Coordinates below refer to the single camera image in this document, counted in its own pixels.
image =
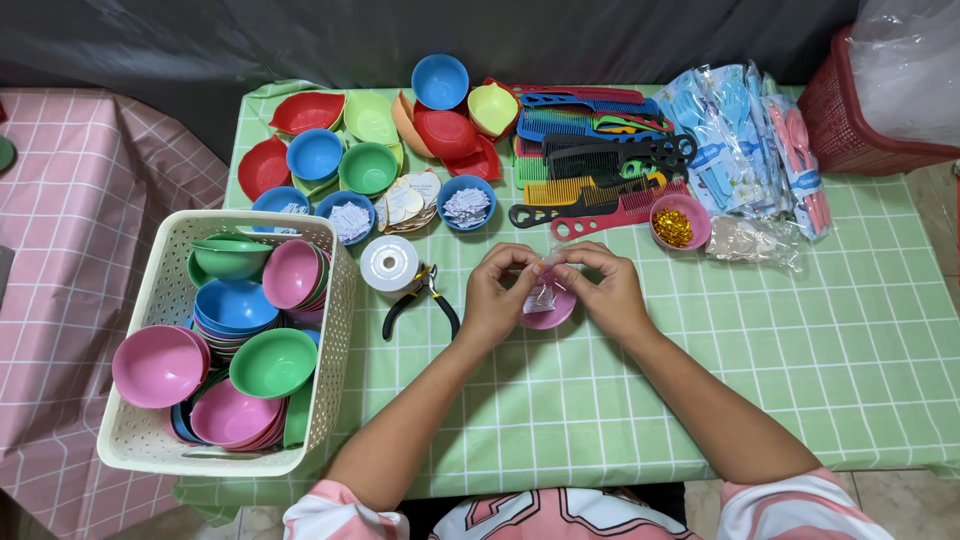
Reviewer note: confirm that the pink bowl holding twist ties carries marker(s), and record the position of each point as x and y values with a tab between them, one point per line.
699	217

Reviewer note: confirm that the small white paper tag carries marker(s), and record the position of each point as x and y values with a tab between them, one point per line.
538	301

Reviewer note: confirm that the heap of white paper tags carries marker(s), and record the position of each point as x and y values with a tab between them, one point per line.
294	208
349	221
466	206

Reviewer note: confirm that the pile of nested coloured bowls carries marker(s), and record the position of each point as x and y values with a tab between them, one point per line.
236	307

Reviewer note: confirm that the heap of blue wrapped packets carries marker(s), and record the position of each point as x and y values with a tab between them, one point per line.
720	135

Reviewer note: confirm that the pile of coloured plastic combs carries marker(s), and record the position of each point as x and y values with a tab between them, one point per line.
592	161

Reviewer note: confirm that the white ribbon roll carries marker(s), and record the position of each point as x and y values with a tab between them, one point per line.
388	264

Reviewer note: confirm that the blue tag-filled bowl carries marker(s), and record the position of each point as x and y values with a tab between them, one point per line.
324	214
274	199
447	217

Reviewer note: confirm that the clear bag of beige items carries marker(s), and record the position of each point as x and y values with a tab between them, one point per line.
750	240

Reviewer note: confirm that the stack of heart-shaped cards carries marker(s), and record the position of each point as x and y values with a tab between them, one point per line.
409	201

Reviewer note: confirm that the person's pink white shirt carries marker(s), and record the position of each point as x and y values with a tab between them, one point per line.
555	517

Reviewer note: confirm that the pink wrapped packet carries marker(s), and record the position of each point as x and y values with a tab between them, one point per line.
802	165

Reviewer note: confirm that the red plastic laundry basket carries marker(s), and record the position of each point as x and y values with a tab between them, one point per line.
840	127

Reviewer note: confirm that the large clear plastic sack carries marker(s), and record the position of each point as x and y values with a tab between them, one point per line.
907	67

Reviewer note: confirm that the heap of gold twist ties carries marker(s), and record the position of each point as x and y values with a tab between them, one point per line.
673	227

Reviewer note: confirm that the pink checked tablecloth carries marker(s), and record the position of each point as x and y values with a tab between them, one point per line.
75	262

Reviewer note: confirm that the cream perforated plastic basket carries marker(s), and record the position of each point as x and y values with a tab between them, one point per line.
150	442

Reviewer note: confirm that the small clear plastic bag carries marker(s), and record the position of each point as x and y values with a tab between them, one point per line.
549	270

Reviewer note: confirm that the green checked tablecloth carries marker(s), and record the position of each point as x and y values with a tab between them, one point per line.
750	337

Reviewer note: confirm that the dark grey backdrop cloth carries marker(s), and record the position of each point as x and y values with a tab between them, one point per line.
225	37

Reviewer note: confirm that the cluster of loose coloured bowls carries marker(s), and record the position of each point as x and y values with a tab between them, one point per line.
367	169

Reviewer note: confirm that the pink plastic bowl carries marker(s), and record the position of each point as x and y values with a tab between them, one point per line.
556	316

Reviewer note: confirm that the person's left hand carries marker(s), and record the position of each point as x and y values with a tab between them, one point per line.
487	300

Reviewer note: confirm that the green round object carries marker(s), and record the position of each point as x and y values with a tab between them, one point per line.
4	154

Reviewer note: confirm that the person's right hand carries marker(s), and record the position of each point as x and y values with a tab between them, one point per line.
611	296

